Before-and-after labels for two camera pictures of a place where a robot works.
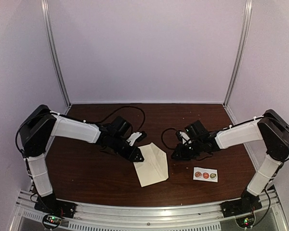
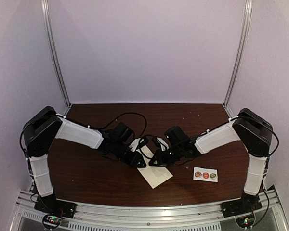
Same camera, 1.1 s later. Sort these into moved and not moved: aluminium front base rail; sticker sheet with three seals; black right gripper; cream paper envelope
Moved: cream paper envelope; black right gripper
Not moved: sticker sheet with three seals; aluminium front base rail
